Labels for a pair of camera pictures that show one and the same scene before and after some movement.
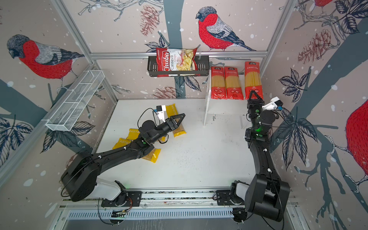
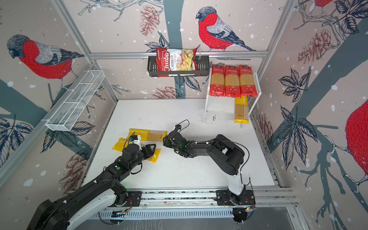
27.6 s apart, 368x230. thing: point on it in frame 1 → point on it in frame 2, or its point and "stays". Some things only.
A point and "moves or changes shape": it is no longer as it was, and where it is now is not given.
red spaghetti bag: [218, 90] stays
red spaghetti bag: [233, 86] stays
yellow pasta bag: [171, 109] → [241, 110]
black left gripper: [170, 122] → [148, 150]
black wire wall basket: [203, 63] stays
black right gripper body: [254, 112] → [168, 144]
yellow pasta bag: [152, 155] stays
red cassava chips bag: [176, 59] stays
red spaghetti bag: [252, 79] moves or changes shape
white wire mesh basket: [69, 109] stays
